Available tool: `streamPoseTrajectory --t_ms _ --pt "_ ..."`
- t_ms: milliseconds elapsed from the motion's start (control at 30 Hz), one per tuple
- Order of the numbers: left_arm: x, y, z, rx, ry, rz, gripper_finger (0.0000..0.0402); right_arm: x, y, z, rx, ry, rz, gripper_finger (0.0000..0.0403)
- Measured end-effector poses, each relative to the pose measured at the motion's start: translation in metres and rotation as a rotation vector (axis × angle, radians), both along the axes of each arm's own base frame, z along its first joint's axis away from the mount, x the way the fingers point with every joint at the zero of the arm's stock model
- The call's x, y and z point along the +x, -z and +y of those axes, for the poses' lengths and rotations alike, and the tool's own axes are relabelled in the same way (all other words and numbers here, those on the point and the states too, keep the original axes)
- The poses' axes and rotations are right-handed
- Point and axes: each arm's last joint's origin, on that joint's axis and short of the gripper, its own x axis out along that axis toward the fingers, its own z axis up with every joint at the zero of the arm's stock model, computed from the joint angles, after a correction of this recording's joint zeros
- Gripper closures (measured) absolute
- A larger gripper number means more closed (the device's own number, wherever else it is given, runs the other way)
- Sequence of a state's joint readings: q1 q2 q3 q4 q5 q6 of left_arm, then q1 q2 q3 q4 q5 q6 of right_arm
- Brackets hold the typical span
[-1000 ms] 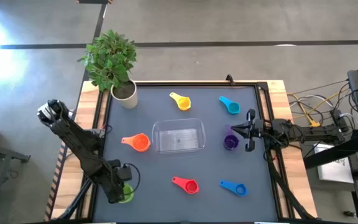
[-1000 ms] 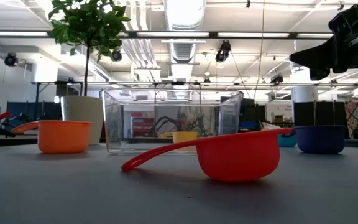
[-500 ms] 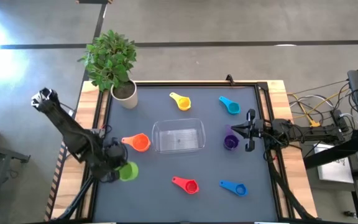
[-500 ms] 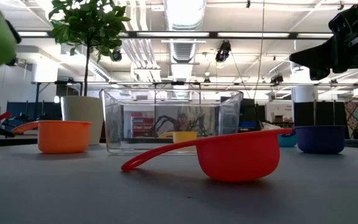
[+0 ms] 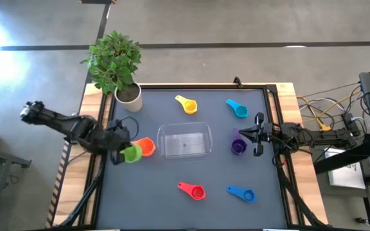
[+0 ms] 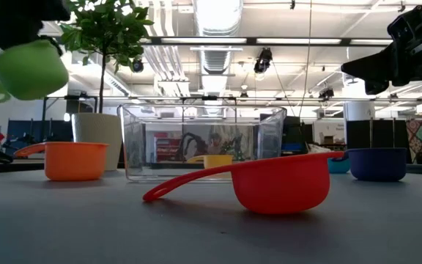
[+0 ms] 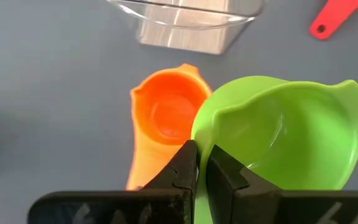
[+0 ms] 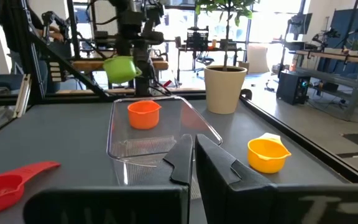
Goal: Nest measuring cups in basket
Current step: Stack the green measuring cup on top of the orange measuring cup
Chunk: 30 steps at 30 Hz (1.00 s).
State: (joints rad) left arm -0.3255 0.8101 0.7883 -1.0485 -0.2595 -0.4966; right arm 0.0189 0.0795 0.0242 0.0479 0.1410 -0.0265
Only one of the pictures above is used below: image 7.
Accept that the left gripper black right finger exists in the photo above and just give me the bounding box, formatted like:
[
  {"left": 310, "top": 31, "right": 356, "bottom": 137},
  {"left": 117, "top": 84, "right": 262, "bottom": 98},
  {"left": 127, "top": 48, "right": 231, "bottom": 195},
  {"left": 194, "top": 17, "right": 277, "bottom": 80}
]
[{"left": 206, "top": 144, "right": 358, "bottom": 224}]

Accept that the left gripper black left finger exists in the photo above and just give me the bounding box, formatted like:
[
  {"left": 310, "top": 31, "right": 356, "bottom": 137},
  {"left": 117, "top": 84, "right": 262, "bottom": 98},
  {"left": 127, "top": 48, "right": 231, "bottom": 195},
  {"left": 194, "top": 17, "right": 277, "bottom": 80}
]
[{"left": 27, "top": 139, "right": 198, "bottom": 224}]

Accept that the green plastic measuring cup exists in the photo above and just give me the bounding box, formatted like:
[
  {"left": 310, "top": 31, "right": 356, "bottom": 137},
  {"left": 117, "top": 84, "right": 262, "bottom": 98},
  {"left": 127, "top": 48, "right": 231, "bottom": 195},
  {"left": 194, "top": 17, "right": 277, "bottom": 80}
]
[{"left": 190, "top": 75, "right": 358, "bottom": 224}]

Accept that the red plastic measuring cup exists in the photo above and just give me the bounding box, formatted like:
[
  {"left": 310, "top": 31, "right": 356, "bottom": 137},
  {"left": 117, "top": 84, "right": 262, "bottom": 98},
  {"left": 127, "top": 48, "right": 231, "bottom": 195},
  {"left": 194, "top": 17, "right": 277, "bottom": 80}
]
[{"left": 308, "top": 0, "right": 358, "bottom": 40}]

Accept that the orange plastic measuring cup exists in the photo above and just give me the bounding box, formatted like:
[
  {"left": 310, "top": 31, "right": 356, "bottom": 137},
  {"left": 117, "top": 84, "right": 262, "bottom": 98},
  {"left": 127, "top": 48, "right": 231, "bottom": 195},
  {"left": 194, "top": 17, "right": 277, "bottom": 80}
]
[{"left": 125, "top": 63, "right": 213, "bottom": 191}]

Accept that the clear plastic basket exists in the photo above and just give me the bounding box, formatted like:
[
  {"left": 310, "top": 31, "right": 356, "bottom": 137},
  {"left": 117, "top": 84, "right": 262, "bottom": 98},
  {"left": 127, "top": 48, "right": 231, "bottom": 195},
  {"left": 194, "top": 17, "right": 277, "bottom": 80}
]
[{"left": 106, "top": 0, "right": 265, "bottom": 56}]

